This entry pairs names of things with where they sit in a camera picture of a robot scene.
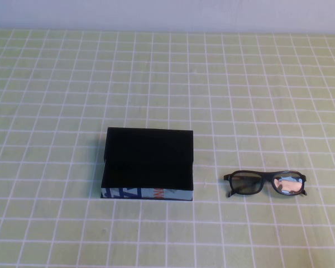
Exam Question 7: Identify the black glasses case box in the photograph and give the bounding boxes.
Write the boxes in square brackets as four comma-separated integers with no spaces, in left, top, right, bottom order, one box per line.
[100,127,195,202]

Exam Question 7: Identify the black frame glasses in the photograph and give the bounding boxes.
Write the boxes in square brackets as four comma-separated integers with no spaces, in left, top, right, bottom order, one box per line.
[223,169,309,199]

